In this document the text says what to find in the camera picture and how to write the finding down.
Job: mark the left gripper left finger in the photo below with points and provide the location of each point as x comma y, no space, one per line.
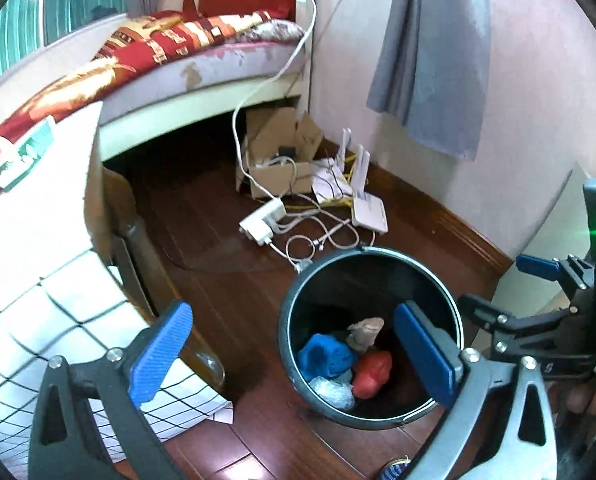
151,353

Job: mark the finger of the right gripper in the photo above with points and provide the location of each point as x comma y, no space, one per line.
484,314
548,270

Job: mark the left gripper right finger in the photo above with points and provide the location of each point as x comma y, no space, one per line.
433,353

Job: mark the red plastic bag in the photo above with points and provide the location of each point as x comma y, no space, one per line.
371,372

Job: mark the brown paper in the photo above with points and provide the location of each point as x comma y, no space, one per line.
362,335

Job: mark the clear plastic bag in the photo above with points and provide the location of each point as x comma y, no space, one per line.
335,391

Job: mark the blue cloth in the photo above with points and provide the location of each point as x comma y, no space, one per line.
325,356

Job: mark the black trash bucket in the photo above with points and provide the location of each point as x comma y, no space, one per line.
345,288

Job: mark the person's right hand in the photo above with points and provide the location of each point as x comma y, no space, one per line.
578,398

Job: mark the checkered white tablecloth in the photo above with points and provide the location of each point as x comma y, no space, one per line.
65,325

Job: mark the white wifi router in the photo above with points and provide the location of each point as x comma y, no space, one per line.
367,210

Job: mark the white power strip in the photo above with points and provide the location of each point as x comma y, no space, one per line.
259,225

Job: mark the grey hanging towel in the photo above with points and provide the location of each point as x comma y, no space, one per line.
432,73

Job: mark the green white carton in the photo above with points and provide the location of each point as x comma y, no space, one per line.
18,158

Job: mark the cardboard box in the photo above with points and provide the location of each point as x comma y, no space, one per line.
278,151

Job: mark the bed with grey mattress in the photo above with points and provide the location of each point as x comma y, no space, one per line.
260,66

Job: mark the red yellow patterned blanket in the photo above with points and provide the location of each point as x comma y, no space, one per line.
133,50

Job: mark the wooden table frame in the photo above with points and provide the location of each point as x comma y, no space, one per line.
119,236

